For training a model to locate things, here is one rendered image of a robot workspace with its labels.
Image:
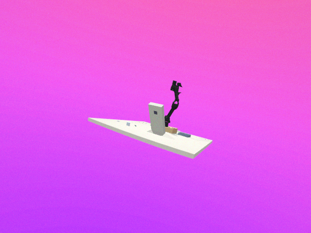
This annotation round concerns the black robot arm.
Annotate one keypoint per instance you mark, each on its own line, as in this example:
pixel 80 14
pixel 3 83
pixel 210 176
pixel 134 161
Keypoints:
pixel 174 88

